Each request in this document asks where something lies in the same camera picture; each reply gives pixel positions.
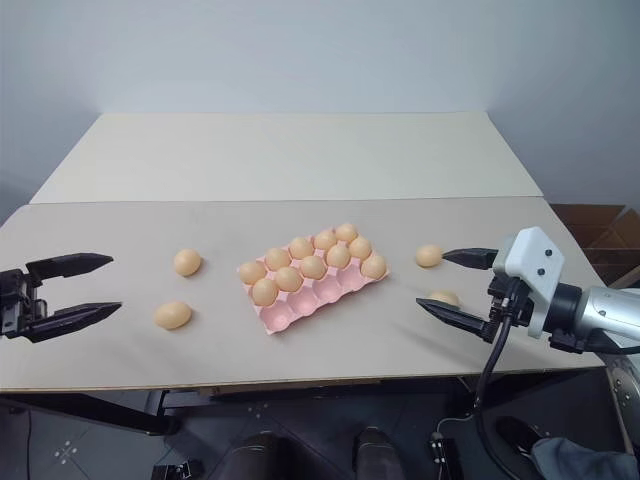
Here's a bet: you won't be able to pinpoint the black table frame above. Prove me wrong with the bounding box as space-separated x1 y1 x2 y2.
0 387 224 437

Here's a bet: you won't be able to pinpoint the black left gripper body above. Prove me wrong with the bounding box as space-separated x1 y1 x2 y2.
0 268 50 341

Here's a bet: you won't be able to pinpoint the dark rounded shape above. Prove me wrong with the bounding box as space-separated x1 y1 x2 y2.
353 426 403 480
234 431 299 480

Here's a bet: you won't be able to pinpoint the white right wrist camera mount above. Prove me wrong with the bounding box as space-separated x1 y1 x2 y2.
491 226 567 342

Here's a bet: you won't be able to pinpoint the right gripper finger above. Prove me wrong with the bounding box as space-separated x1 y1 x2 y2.
415 297 502 344
441 246 501 272

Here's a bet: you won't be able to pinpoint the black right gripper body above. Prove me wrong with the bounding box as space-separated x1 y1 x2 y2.
486 271 532 331

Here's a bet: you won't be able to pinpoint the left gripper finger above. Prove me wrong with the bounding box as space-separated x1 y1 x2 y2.
26 253 115 288
19 301 124 344

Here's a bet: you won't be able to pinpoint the brown cardboard box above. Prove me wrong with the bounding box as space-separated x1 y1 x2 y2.
549 203 640 290

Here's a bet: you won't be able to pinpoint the thin white-black cable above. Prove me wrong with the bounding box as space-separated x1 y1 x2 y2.
428 416 476 480

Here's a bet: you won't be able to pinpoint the pink egg tray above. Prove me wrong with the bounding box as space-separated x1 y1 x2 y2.
234 224 392 338

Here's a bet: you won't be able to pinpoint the blue-grey cloth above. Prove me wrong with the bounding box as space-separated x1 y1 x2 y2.
530 436 640 480

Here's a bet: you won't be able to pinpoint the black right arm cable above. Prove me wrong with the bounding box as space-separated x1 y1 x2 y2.
473 279 532 480

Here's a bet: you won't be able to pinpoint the black shoe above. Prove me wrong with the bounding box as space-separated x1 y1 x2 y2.
494 415 554 469

